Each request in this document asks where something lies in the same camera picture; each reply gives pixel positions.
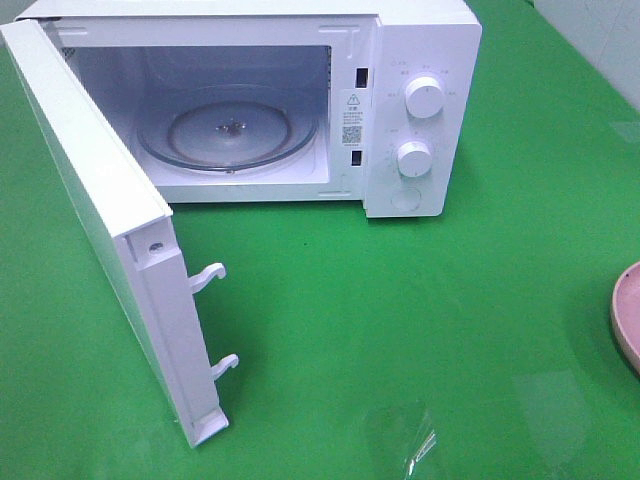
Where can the pink round plate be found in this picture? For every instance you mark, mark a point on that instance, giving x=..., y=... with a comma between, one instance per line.
x=625, y=312

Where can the round microwave door button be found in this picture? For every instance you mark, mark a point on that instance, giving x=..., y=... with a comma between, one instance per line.
x=406, y=200

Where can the white microwave oven body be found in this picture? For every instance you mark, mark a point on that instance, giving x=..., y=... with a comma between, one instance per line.
x=354, y=58

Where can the white microwave knob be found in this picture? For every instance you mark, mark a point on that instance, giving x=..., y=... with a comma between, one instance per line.
x=424, y=97
x=414, y=159

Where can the white microwave door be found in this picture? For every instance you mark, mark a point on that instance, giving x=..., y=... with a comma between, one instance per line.
x=130, y=228

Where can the glass microwave turntable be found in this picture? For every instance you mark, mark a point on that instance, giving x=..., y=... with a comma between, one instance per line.
x=228, y=128

